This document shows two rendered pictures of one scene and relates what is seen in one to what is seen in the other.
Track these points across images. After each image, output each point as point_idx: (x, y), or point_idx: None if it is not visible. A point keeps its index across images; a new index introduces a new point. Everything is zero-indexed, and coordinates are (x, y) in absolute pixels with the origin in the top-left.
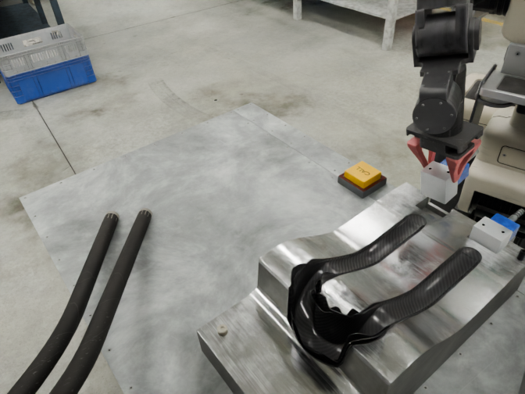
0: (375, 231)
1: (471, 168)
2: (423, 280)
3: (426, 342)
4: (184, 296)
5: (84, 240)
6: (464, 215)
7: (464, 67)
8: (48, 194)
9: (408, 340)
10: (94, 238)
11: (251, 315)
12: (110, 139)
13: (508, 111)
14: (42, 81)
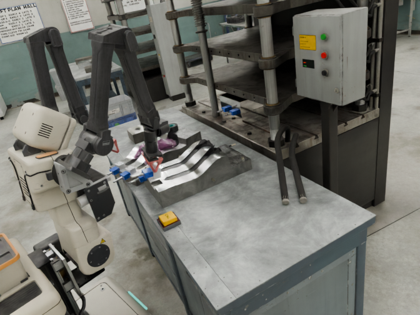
0: (184, 176)
1: (107, 232)
2: (179, 165)
3: (190, 147)
4: (260, 179)
5: (314, 195)
6: (149, 180)
7: (145, 127)
8: (357, 217)
9: (194, 145)
10: (309, 195)
11: (233, 162)
12: None
13: (70, 225)
14: None
